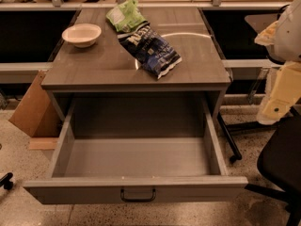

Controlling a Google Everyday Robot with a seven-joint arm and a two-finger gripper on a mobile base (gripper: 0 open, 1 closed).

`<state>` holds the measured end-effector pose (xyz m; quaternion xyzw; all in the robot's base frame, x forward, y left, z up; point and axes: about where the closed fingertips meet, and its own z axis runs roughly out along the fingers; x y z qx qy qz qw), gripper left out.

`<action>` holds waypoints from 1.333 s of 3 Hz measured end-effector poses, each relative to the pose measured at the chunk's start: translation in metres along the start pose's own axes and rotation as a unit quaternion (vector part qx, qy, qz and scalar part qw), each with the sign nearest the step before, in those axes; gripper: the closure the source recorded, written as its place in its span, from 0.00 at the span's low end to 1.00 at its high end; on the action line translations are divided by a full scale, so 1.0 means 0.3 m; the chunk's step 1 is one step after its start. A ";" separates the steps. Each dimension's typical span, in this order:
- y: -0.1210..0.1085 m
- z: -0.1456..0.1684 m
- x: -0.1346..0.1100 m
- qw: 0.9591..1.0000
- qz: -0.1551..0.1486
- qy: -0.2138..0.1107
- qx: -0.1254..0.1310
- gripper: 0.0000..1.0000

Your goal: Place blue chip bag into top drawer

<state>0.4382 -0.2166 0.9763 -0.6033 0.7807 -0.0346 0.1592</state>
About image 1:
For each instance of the brown cardboard box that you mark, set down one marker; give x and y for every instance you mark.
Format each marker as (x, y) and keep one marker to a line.
(35, 114)

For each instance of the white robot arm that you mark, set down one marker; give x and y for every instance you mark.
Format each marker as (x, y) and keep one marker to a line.
(282, 39)

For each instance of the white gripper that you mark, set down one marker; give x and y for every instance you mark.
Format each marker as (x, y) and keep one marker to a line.
(289, 37)

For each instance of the grey drawer cabinet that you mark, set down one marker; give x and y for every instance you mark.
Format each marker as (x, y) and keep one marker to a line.
(107, 66)

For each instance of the blue chip bag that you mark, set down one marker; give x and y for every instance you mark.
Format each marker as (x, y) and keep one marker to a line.
(151, 50)

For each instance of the black office chair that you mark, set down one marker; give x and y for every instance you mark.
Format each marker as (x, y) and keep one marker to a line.
(280, 163)

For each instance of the white bowl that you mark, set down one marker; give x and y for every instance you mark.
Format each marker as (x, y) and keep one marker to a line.
(82, 35)

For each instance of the green chip bag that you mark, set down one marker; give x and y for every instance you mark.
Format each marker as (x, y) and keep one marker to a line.
(125, 17)

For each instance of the black caster leg left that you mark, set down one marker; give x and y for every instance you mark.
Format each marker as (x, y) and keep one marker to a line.
(6, 182)

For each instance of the black table leg with caster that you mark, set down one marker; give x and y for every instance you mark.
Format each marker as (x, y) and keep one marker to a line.
(236, 153)

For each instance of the black drawer handle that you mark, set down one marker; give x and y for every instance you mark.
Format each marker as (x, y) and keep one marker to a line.
(137, 195)

